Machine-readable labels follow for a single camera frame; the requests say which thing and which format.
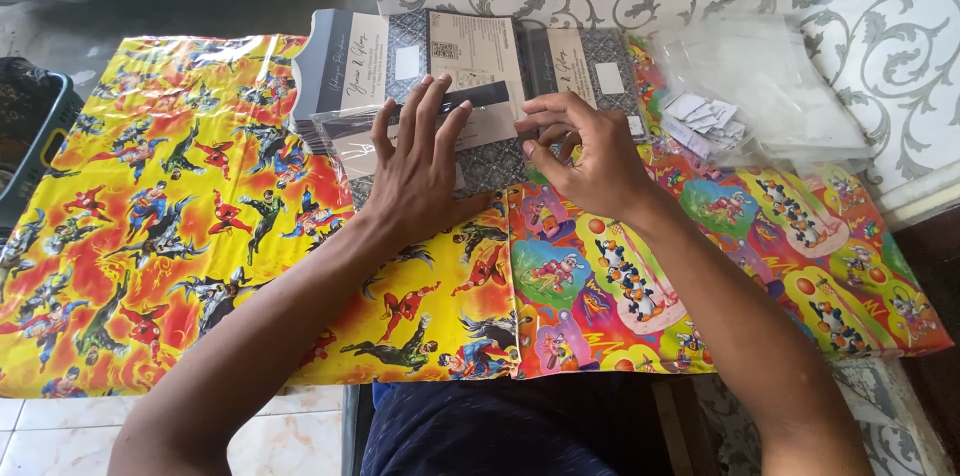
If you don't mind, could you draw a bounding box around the yellow superhero wrapping paper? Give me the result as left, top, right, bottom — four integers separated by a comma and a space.
0, 32, 524, 400

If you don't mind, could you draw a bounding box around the person's right hand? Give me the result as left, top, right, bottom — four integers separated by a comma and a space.
513, 92, 665, 227

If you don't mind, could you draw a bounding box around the colourful cartoon wrapping paper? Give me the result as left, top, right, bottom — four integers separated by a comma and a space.
505, 33, 956, 381

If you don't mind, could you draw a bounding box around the clear plastic sleeve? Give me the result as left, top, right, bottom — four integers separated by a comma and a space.
309, 104, 530, 212

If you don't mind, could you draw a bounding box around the pile of small white labels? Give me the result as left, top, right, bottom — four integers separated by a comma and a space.
658, 91, 749, 161

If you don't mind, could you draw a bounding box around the person's dark blue clothing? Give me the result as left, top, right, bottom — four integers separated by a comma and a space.
360, 371, 678, 476

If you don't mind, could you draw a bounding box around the grey beige invitation card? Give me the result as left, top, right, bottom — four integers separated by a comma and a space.
330, 80, 543, 209

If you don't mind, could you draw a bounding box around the thick stack of invitation cards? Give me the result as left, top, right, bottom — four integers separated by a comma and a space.
290, 8, 531, 156

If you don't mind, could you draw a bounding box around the dark plastic basket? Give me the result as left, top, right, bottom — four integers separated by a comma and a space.
0, 56, 85, 231

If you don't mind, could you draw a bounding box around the person's left hand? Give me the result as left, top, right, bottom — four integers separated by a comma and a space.
363, 73, 501, 245

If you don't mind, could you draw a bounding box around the thin stack of invitation cards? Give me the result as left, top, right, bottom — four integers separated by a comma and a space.
523, 26, 651, 145

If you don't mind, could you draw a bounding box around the stack of clear plastic bags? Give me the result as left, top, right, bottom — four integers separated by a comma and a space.
649, 9, 875, 171

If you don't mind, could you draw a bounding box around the brown wooden board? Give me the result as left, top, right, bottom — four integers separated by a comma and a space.
651, 377, 710, 476

